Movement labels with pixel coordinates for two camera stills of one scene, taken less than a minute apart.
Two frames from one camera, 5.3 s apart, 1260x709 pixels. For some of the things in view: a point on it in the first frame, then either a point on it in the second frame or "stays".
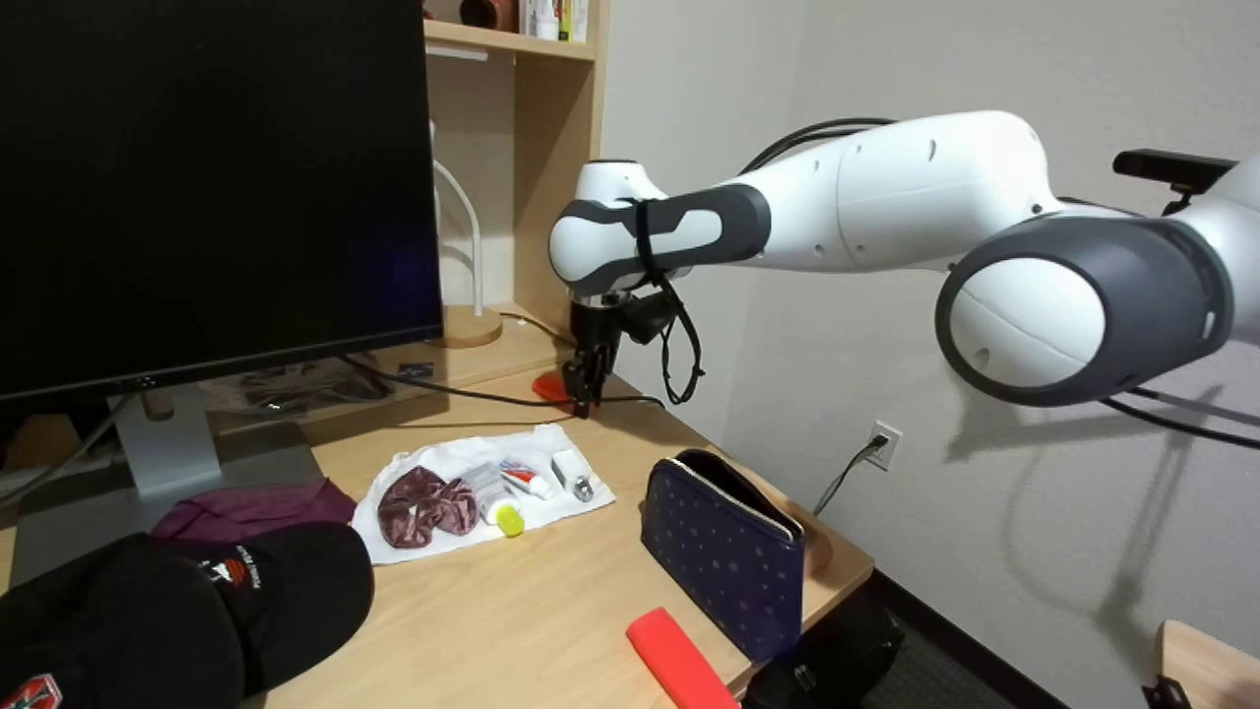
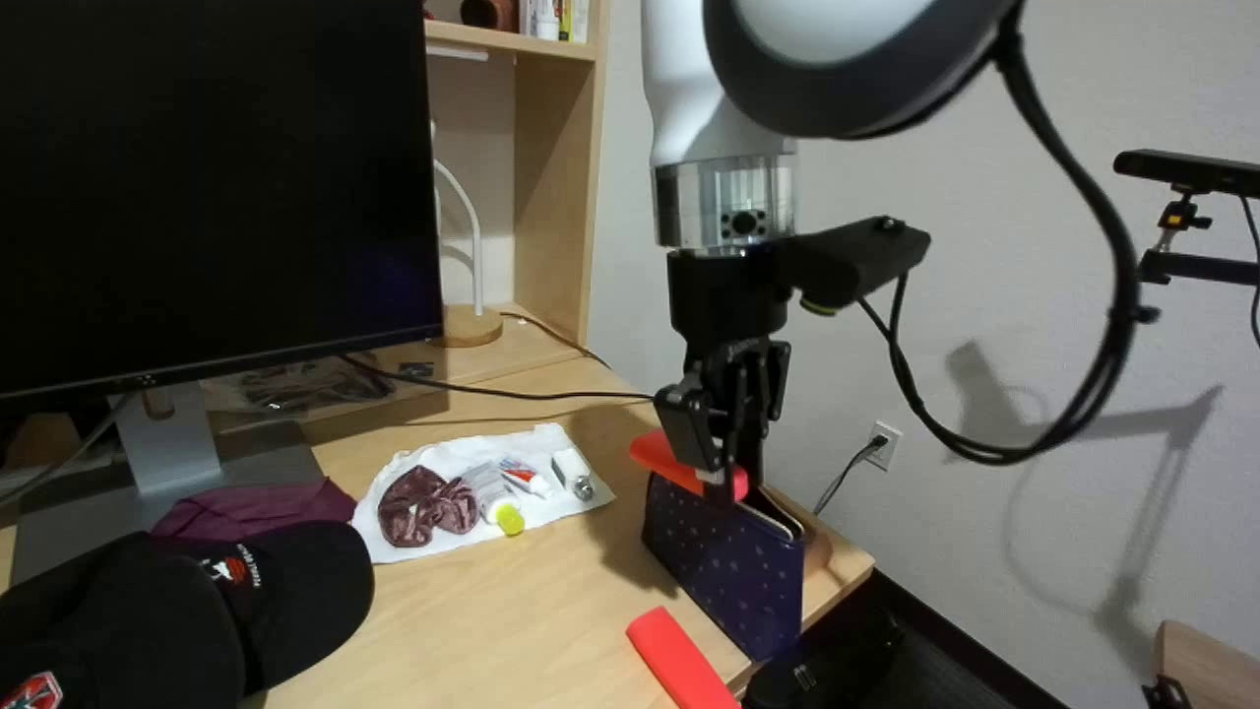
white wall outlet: [883, 446] stays
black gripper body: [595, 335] -> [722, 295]
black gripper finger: [601, 371] -> [760, 371]
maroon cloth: [217, 514] stays
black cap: [164, 623] stays
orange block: [549, 388] -> [654, 449]
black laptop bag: [883, 647] stays
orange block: [670, 655] stays
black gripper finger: [578, 388] -> [696, 426]
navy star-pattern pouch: [739, 566] stays
